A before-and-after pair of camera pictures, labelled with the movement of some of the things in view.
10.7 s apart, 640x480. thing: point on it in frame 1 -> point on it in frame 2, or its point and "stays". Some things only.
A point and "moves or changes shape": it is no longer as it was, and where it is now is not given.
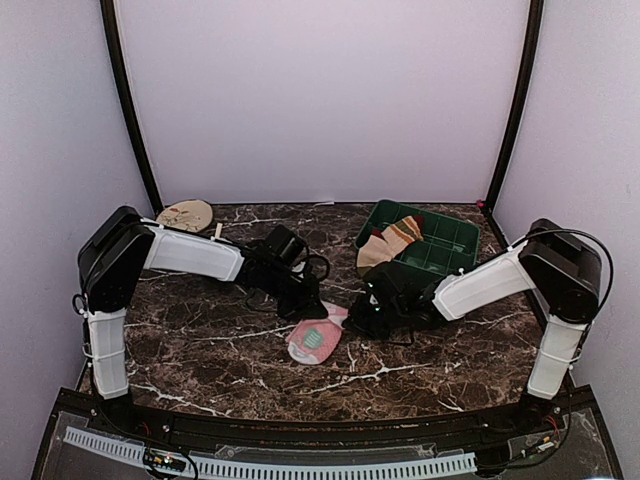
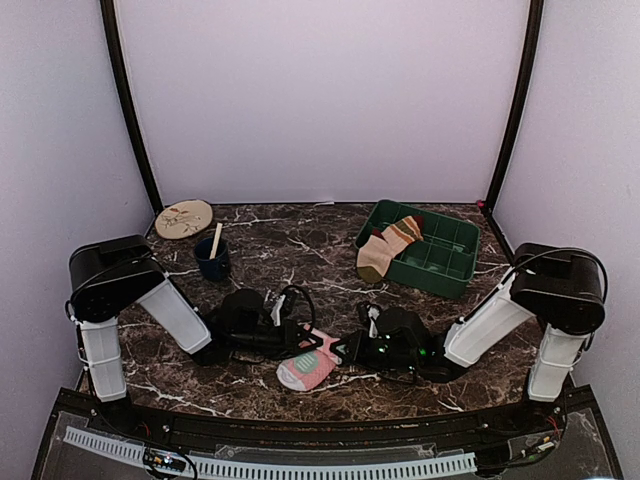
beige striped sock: [383, 248] stays
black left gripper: [309, 306] -> [291, 332]
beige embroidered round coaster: [190, 215] stays
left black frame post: [108, 13] stays
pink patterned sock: [314, 341] moves or changes shape
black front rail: [324, 434] stays
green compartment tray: [449, 245] stays
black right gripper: [356, 324] -> [356, 354]
